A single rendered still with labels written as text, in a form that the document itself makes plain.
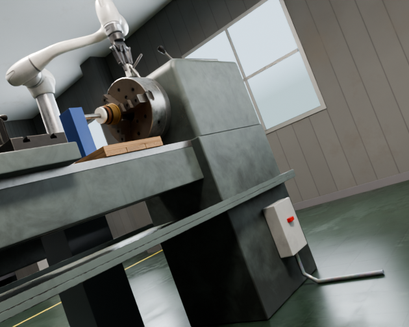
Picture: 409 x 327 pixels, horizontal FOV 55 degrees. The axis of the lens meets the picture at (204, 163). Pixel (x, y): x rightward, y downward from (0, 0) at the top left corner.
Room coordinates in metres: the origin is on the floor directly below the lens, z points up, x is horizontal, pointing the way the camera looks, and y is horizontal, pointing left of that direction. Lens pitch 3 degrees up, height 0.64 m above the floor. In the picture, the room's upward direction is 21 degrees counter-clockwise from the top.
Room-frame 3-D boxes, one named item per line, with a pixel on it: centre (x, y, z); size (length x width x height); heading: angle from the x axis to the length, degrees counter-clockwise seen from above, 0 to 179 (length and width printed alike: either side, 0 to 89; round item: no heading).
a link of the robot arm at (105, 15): (2.04, 0.20, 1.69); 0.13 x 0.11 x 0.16; 174
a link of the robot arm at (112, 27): (2.03, 0.20, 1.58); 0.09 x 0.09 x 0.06
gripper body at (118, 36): (2.03, 0.20, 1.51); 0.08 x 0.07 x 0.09; 142
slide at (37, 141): (1.32, 0.61, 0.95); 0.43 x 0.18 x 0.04; 52
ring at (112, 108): (1.69, 0.31, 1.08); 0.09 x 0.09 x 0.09; 52
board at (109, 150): (1.61, 0.37, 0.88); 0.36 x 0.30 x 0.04; 52
